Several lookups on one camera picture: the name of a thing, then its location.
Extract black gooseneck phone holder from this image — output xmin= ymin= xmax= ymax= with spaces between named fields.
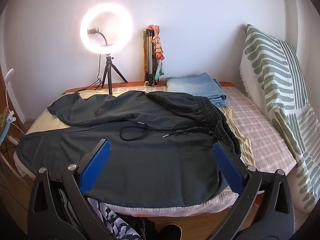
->
xmin=87 ymin=27 xmax=114 ymax=47

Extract yellow striped cloth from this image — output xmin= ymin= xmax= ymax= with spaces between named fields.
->
xmin=220 ymin=106 xmax=255 ymax=168

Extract black ring light cable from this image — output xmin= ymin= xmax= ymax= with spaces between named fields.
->
xmin=76 ymin=54 xmax=103 ymax=92

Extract black white patterned clothing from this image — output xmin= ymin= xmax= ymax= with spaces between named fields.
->
xmin=87 ymin=197 xmax=143 ymax=240

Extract beige woven mat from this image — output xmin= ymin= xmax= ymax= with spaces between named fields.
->
xmin=25 ymin=90 xmax=150 ymax=135

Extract pink checked blanket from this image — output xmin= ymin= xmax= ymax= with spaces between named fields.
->
xmin=62 ymin=84 xmax=298 ymax=218

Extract folded blue jeans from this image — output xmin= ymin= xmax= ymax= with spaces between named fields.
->
xmin=165 ymin=72 xmax=228 ymax=107

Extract black pants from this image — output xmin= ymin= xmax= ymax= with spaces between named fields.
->
xmin=15 ymin=90 xmax=242 ymax=205

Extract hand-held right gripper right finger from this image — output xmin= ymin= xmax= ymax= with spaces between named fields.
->
xmin=207 ymin=141 xmax=295 ymax=240

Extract colourful patterned cloth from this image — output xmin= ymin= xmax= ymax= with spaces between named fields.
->
xmin=148 ymin=25 xmax=165 ymax=83

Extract white ring light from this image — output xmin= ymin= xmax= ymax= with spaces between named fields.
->
xmin=80 ymin=3 xmax=133 ymax=55

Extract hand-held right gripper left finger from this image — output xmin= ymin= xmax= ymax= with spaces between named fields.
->
xmin=27 ymin=139 xmax=118 ymax=240

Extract green striped white pillow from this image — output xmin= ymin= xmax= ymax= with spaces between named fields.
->
xmin=239 ymin=24 xmax=316 ymax=215

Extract light blue plastic object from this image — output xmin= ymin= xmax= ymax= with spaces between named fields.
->
xmin=0 ymin=120 xmax=12 ymax=143

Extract yellow woven cloth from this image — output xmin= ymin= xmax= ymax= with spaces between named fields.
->
xmin=0 ymin=106 xmax=9 ymax=125

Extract dark cloth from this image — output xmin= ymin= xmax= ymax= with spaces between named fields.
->
xmin=130 ymin=217 xmax=157 ymax=240

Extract brown wooden board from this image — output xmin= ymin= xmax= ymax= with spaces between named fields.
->
xmin=142 ymin=31 xmax=148 ymax=87

